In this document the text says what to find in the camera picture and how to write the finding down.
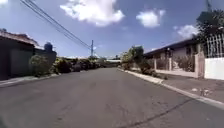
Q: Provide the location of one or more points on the green shrubs by kerb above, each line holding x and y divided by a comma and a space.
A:
136, 61

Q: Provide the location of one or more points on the utility pole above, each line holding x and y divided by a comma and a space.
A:
92, 48

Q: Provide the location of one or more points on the row of bushes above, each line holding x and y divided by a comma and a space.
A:
78, 64

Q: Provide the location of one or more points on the grey asphalt road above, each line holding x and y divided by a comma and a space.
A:
100, 103

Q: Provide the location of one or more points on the low house with dark roof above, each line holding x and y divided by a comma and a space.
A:
173, 55

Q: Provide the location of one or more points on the round green bush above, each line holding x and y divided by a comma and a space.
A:
40, 65

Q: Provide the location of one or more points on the grey sidewalk with pale kerb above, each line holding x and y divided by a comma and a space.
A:
193, 86

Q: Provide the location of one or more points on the dark house with tile roof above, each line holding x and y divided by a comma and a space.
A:
15, 55

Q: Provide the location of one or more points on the dark tree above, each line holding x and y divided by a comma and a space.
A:
210, 23

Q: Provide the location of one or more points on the white wall with grille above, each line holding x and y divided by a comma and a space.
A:
214, 58

